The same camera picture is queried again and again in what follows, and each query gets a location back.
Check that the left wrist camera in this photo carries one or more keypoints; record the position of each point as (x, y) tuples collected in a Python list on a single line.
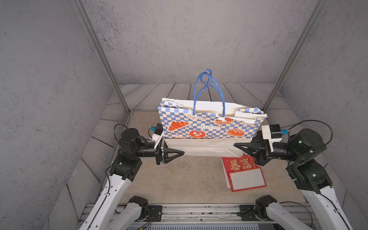
[(156, 134)]

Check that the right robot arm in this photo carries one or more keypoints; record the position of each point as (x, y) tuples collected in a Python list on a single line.
[(311, 178)]

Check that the right frame post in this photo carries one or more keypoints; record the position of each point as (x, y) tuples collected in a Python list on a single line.
[(307, 30)]

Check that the left frame post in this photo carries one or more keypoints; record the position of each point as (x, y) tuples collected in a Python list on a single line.
[(82, 13)]

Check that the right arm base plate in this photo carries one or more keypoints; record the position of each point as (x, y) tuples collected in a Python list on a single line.
[(247, 213)]

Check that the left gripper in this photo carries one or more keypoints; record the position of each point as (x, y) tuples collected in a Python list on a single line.
[(160, 153)]

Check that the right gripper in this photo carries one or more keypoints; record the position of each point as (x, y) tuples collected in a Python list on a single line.
[(262, 157)]

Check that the frame post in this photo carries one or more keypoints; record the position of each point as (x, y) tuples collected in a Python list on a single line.
[(307, 30), (82, 13)]

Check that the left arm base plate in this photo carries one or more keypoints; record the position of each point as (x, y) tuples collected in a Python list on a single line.
[(153, 213)]

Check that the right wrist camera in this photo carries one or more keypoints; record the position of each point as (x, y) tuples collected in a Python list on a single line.
[(272, 133)]

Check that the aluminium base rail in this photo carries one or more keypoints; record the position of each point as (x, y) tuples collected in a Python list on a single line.
[(218, 217)]

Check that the red paper gift bag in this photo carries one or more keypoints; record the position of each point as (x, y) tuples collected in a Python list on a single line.
[(243, 173)]

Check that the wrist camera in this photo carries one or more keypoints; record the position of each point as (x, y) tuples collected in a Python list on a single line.
[(156, 134), (272, 133)]

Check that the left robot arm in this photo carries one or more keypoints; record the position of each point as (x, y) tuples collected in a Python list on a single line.
[(120, 175)]

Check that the blue checkered paper bag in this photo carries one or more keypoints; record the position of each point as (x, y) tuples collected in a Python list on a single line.
[(208, 125)]

